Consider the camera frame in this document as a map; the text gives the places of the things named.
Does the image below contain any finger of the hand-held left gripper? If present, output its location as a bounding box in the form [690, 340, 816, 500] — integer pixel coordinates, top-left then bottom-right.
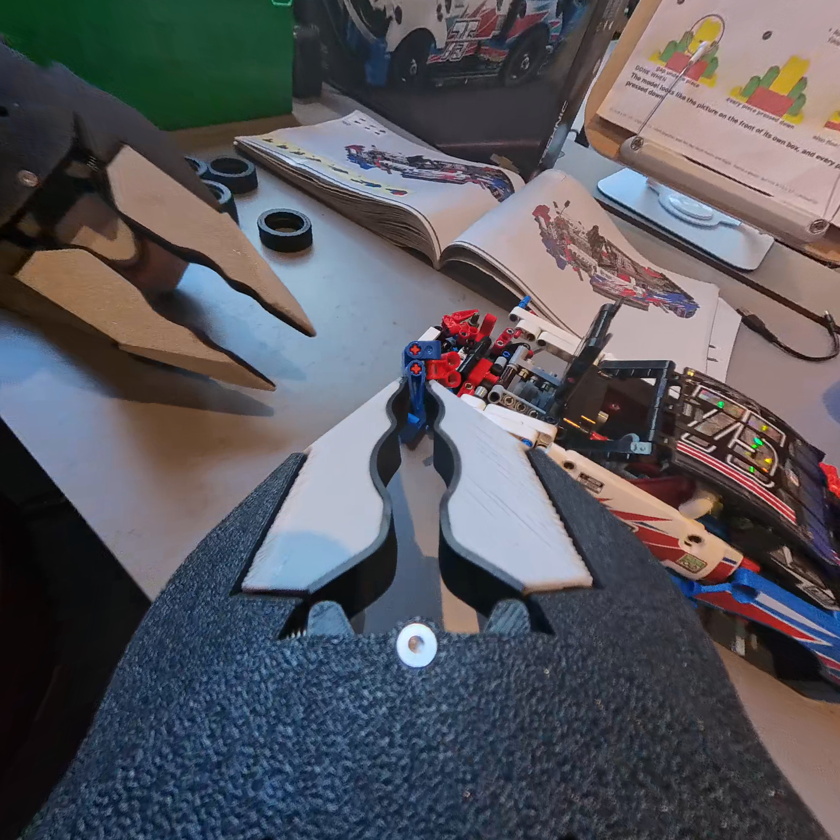
[104, 144, 317, 339]
[13, 246, 277, 393]

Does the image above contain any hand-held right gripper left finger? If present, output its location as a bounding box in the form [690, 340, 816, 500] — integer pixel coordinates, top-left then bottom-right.
[240, 378, 404, 598]

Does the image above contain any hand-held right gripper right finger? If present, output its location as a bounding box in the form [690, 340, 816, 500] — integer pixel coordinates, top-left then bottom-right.
[427, 379, 595, 597]

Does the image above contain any small blue red brick piece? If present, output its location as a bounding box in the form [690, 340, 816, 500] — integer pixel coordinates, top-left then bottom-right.
[402, 340, 446, 447]

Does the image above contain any brick-built toy race car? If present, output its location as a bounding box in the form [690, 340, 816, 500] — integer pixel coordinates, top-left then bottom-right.
[402, 298, 840, 703]

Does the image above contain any grey desk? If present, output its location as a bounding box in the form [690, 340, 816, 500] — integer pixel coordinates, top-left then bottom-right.
[0, 85, 840, 775]

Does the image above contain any person's left hand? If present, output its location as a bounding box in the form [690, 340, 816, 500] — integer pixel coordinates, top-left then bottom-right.
[125, 226, 191, 294]

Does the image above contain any green plastic bin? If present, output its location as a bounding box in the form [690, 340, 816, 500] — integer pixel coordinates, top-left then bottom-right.
[0, 0, 295, 131]

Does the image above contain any open instruction booklet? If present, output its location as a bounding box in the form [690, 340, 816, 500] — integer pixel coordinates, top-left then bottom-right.
[235, 110, 742, 382]

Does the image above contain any toy car box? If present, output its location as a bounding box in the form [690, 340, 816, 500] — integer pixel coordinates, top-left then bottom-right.
[320, 0, 651, 175]

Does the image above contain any brown backing board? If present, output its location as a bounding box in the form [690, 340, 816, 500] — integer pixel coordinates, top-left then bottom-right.
[583, 0, 840, 266]

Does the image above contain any printed instruction sheet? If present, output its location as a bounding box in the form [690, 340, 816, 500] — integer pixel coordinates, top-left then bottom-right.
[600, 0, 840, 227]

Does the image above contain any black cable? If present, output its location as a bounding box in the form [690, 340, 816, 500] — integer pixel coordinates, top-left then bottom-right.
[735, 307, 840, 363]

